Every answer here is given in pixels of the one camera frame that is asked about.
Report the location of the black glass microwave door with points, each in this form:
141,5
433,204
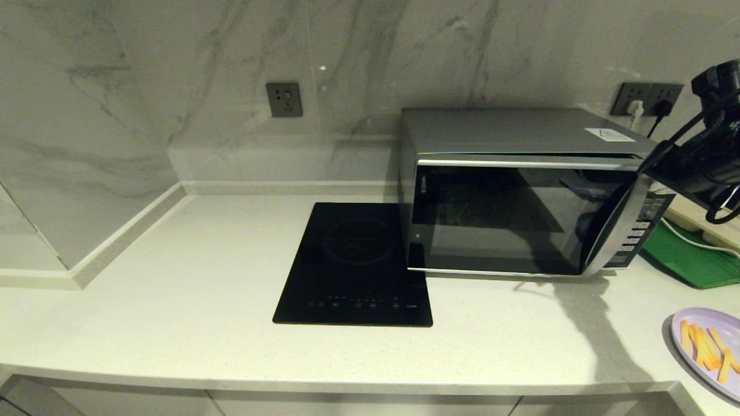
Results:
509,222

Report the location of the silver Panasonic microwave oven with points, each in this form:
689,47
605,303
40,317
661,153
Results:
509,132

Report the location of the grey single wall socket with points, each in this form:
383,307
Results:
284,100

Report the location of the black induction cooktop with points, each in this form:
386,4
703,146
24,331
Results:
347,266

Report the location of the grey double wall socket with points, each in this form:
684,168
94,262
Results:
650,91

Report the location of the black cylindrical wrist camera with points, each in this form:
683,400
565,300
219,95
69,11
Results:
720,81

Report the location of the white label sticker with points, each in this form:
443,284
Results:
610,134

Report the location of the grey cabinet front panel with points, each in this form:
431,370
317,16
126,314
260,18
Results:
578,406

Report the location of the green plastic tray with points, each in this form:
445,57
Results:
688,263

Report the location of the black power plug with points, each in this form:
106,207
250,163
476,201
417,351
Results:
665,108

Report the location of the purple round plate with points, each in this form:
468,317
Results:
688,358

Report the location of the white power plug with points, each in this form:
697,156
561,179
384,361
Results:
635,108

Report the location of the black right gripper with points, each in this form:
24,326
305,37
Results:
688,170

